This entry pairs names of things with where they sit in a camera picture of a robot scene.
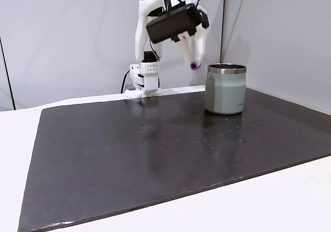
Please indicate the purple ribbed pen grip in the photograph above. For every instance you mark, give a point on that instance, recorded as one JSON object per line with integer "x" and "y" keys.
{"x": 194, "y": 66}

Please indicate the pale green steel-rimmed cup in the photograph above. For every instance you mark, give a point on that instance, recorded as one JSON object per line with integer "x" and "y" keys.
{"x": 227, "y": 92}

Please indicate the black table mat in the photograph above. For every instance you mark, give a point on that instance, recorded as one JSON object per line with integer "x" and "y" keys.
{"x": 129, "y": 152}

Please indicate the black camera box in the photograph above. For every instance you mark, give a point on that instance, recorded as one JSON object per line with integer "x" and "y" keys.
{"x": 172, "y": 24}

